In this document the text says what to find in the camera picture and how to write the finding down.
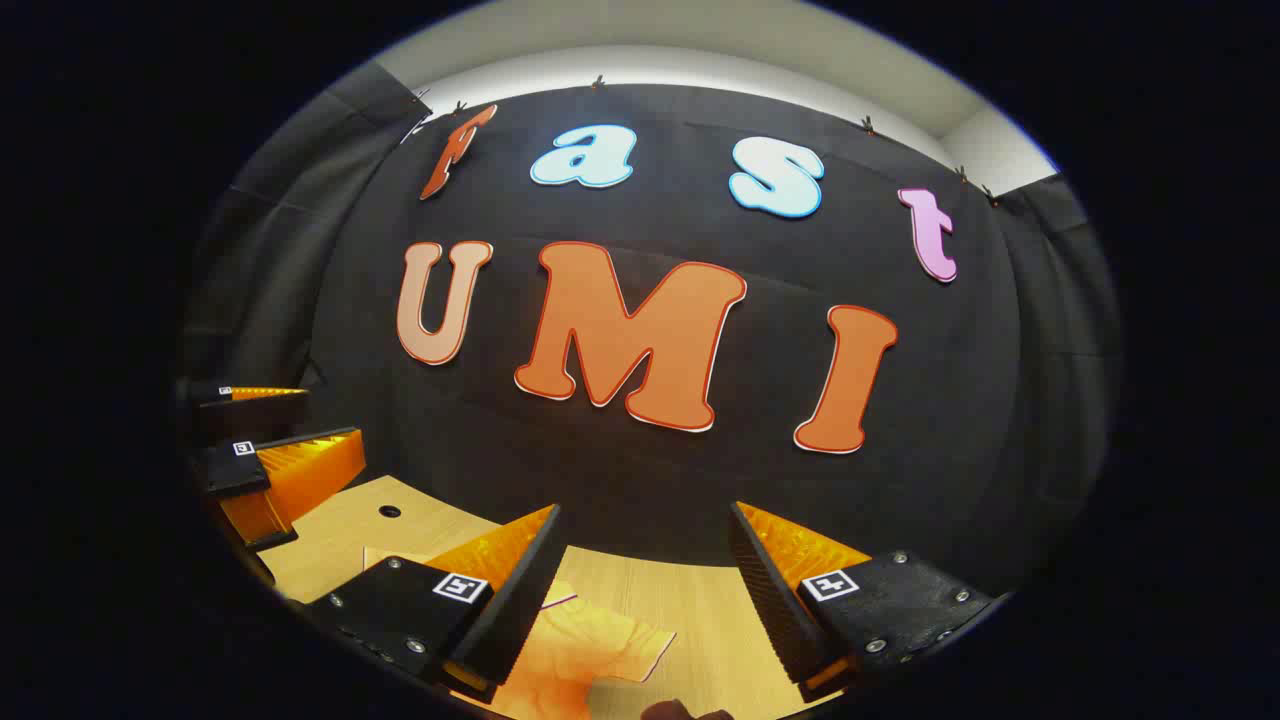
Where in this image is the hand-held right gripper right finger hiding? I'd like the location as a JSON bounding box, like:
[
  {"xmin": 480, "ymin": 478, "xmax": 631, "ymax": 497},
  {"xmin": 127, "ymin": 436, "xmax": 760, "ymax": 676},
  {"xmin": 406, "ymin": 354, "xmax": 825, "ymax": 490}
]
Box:
[{"xmin": 728, "ymin": 500, "xmax": 1001, "ymax": 706}]

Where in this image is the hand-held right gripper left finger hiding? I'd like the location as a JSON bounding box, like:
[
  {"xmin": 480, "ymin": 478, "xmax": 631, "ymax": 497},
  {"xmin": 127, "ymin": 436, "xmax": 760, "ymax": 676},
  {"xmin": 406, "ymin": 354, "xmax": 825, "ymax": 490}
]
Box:
[{"xmin": 305, "ymin": 503, "xmax": 563, "ymax": 706}]

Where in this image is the orange T-shirt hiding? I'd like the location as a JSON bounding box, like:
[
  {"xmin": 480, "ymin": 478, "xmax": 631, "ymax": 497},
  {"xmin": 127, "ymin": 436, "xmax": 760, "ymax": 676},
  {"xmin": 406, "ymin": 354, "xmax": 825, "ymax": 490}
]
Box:
[{"xmin": 362, "ymin": 545, "xmax": 679, "ymax": 720}]

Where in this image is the black backdrop cloth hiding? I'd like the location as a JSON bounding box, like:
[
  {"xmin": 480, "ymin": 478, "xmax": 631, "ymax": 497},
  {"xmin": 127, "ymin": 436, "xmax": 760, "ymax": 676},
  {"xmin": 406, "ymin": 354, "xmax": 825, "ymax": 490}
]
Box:
[{"xmin": 300, "ymin": 83, "xmax": 1013, "ymax": 573}]

